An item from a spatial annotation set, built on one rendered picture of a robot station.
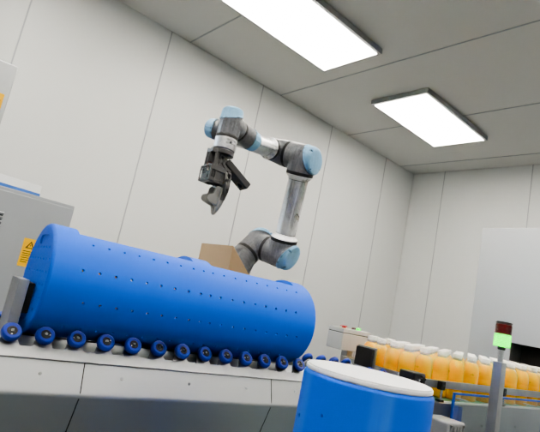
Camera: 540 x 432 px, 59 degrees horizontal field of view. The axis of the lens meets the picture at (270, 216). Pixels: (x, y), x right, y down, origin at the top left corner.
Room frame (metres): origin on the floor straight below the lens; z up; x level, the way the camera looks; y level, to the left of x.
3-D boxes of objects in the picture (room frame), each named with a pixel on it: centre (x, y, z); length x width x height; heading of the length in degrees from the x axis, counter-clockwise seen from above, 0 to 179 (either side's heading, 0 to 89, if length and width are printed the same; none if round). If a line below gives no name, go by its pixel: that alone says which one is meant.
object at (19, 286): (1.25, 0.58, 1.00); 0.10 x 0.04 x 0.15; 36
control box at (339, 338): (2.38, -0.50, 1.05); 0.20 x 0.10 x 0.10; 126
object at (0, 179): (2.61, 1.41, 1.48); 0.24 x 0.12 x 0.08; 138
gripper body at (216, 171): (1.52, 0.20, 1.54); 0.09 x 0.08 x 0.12; 126
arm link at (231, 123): (1.53, 0.19, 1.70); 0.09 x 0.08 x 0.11; 147
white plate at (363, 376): (1.10, -0.29, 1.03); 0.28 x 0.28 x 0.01
